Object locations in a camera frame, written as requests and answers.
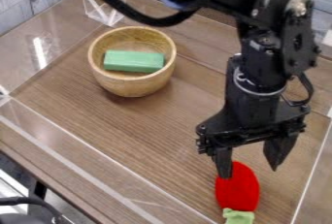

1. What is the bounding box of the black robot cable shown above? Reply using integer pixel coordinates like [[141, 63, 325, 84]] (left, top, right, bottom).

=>
[[75, 0, 218, 28]]

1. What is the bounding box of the green rectangular block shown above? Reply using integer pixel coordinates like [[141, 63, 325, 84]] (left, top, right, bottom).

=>
[[103, 49, 165, 73]]

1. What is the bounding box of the red plush strawberry toy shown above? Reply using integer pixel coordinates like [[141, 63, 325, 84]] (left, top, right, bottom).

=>
[[216, 161, 261, 224]]

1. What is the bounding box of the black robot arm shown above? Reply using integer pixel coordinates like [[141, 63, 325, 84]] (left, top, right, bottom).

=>
[[162, 0, 319, 178]]

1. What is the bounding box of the clear acrylic corner bracket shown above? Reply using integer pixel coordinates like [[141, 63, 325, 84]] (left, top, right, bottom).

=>
[[83, 0, 125, 27]]

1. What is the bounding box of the wooden bowl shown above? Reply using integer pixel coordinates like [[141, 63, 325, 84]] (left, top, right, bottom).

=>
[[87, 26, 177, 97]]

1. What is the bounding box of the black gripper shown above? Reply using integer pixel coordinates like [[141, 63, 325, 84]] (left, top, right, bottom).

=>
[[196, 55, 311, 178]]

